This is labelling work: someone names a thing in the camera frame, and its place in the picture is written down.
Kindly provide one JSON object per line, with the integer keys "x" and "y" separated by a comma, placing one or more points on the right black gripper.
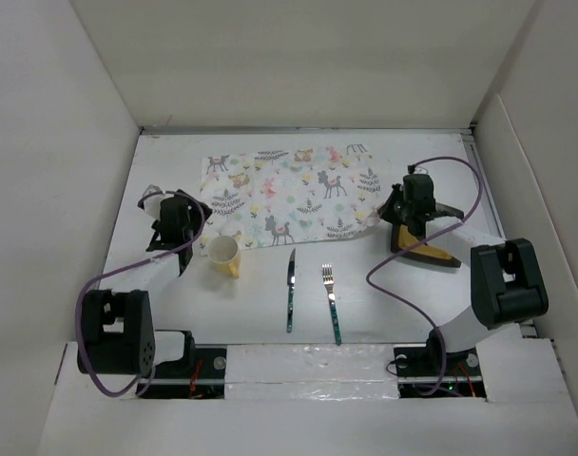
{"x": 386, "y": 211}

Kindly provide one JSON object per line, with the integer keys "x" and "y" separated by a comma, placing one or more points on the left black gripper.
{"x": 193, "y": 213}

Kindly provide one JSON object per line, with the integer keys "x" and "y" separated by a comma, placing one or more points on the square yellow black plate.
{"x": 401, "y": 239}

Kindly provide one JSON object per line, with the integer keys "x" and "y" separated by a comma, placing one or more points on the floral animal print cloth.
{"x": 277, "y": 197}

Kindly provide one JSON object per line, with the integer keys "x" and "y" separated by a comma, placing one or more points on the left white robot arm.
{"x": 114, "y": 319}

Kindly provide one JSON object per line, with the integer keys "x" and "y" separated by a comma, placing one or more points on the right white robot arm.
{"x": 506, "y": 283}

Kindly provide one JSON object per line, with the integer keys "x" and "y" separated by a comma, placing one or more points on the yellow mug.
{"x": 225, "y": 255}

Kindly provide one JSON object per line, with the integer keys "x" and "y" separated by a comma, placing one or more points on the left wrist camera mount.
{"x": 150, "y": 201}

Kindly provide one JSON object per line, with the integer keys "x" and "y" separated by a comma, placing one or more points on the fork with teal handle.
{"x": 329, "y": 283}

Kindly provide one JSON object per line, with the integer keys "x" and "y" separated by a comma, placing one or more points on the knife with teal handle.
{"x": 291, "y": 278}

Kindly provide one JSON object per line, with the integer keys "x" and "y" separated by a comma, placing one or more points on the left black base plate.
{"x": 201, "y": 376}

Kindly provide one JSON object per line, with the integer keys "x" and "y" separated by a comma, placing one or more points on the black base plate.
{"x": 417, "y": 373}
{"x": 201, "y": 376}

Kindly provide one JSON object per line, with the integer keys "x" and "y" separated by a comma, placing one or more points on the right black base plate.
{"x": 417, "y": 373}

